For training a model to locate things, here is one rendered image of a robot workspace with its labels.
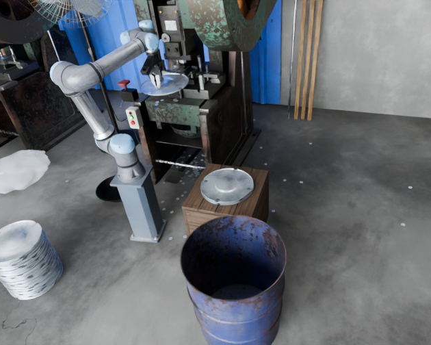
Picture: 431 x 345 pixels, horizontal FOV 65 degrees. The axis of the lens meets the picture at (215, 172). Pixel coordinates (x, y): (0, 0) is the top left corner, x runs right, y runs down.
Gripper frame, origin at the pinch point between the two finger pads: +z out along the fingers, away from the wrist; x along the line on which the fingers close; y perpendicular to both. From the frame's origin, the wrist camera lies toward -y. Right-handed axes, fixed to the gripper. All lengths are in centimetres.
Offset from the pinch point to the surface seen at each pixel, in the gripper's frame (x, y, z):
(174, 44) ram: -1.8, 23.3, -17.0
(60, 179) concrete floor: 102, -12, 79
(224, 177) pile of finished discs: -45, -18, 43
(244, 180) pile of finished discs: -57, -18, 43
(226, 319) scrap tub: -76, -95, 46
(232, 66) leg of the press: -25, 57, 7
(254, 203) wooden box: -67, -32, 45
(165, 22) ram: 3.5, 26.1, -28.5
